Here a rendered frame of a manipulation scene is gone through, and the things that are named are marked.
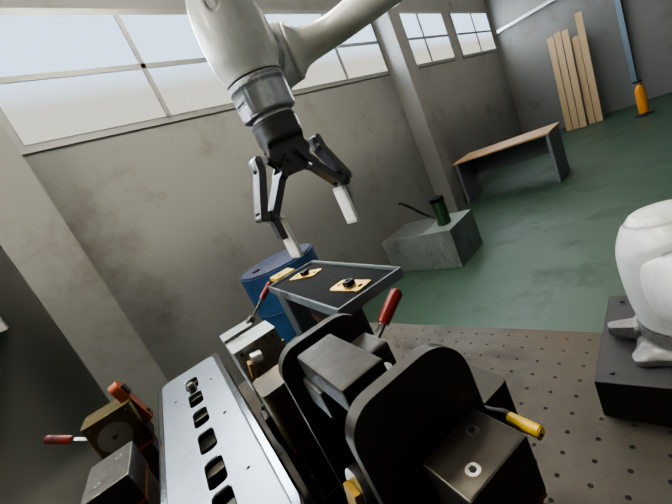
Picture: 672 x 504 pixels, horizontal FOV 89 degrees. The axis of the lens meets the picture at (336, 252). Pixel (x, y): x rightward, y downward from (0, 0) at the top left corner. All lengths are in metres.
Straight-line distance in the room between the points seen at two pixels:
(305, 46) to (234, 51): 0.19
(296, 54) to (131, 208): 2.32
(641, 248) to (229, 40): 0.72
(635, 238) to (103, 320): 2.44
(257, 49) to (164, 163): 2.52
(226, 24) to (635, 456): 0.96
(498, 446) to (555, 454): 0.55
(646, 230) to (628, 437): 0.38
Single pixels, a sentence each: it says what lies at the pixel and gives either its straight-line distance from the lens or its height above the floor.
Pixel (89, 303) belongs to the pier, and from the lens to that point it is 2.50.
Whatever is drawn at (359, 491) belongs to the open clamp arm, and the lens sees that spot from 0.38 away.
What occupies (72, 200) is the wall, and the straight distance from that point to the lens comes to 2.84.
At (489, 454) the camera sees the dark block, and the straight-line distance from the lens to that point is 0.32.
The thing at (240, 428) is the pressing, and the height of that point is 1.00.
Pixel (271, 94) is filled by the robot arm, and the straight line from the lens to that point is 0.55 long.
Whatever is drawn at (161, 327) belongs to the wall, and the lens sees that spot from 2.85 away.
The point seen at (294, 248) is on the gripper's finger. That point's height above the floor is 1.27.
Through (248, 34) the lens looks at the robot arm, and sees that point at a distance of 0.57.
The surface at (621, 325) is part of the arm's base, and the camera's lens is 0.94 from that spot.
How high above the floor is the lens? 1.36
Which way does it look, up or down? 13 degrees down
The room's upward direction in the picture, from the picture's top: 25 degrees counter-clockwise
